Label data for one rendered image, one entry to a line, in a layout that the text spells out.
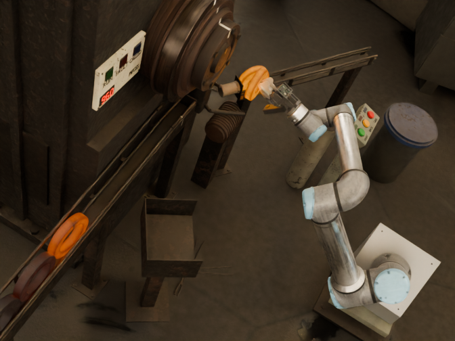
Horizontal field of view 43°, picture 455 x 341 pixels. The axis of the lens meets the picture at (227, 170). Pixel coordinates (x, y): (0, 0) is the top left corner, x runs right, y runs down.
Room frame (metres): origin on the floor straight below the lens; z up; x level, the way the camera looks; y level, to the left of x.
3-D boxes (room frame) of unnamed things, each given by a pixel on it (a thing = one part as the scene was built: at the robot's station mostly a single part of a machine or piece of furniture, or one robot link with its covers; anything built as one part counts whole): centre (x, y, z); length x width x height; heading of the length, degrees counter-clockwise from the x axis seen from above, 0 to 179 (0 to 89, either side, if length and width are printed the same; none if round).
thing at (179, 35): (1.69, 0.30, 1.11); 0.47 x 0.06 x 0.47; 169
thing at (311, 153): (2.21, -0.38, 0.26); 0.12 x 0.12 x 0.52
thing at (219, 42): (1.67, 0.20, 1.11); 0.28 x 0.06 x 0.28; 169
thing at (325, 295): (1.62, -0.89, 0.04); 0.40 x 0.40 x 0.08; 79
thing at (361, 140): (2.22, -0.55, 0.31); 0.24 x 0.16 x 0.62; 169
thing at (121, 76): (1.37, 0.47, 1.15); 0.26 x 0.02 x 0.18; 169
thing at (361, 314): (1.62, -0.89, 0.10); 0.32 x 0.32 x 0.04; 79
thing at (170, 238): (1.15, 0.10, 0.36); 0.26 x 0.20 x 0.72; 24
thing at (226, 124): (1.99, 0.10, 0.27); 0.22 x 0.13 x 0.53; 169
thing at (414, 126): (2.58, -0.86, 0.22); 0.32 x 0.32 x 0.43
